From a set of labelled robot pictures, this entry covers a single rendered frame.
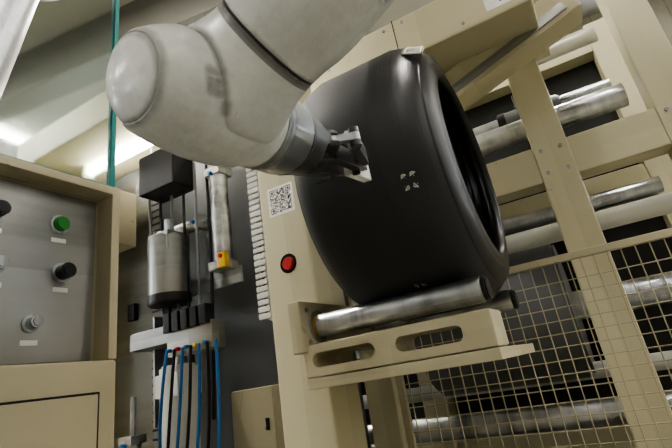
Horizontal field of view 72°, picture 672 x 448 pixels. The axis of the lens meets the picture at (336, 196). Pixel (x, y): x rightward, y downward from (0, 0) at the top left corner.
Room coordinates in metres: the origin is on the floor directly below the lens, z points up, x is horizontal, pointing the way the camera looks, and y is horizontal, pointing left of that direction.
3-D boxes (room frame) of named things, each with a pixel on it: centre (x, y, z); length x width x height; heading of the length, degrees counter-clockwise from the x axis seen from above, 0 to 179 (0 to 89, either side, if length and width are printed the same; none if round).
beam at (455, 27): (1.21, -0.38, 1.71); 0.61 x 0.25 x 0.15; 63
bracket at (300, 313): (1.08, 0.03, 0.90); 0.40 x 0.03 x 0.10; 153
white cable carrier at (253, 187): (1.11, 0.19, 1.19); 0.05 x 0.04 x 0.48; 153
